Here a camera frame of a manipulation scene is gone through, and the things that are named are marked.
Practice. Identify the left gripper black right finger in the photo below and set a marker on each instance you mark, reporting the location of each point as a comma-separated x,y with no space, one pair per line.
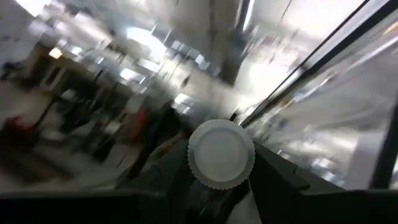
295,202

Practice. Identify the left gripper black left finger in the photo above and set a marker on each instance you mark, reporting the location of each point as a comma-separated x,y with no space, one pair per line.
155,199

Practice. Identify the amber bottle large white cap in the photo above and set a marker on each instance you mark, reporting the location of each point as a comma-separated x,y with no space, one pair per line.
220,154

